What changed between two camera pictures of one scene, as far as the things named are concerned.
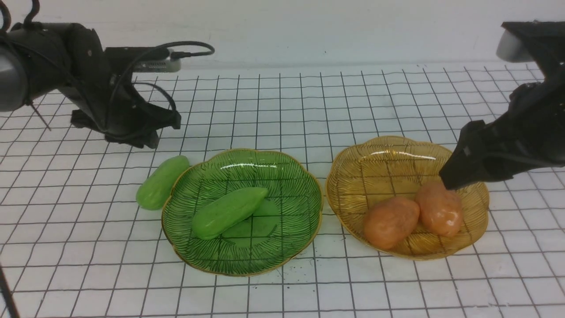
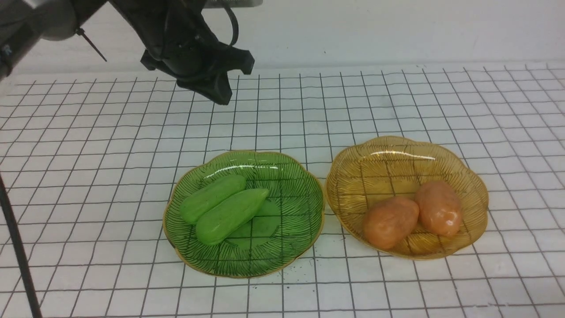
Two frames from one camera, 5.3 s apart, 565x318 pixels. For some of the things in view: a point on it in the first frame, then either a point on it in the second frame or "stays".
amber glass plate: x=367 y=171 stays
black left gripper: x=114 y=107 -> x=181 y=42
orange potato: x=389 y=221 stays
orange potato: x=442 y=210 stays
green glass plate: x=281 y=231 stays
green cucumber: x=155 y=187 -> x=191 y=207
